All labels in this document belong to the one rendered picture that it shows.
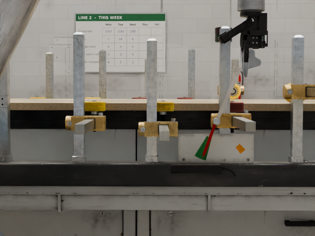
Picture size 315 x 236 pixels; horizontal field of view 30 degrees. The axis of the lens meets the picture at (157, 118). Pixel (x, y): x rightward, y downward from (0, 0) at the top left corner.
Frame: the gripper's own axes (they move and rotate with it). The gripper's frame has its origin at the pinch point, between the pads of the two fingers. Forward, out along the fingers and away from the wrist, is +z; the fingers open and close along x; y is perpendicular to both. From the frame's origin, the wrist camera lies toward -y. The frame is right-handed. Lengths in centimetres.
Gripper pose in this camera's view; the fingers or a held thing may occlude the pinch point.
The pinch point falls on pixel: (243, 73)
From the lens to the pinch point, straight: 196.8
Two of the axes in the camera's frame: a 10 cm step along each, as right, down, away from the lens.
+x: 0.0, -0.5, 10.0
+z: 0.0, 10.0, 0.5
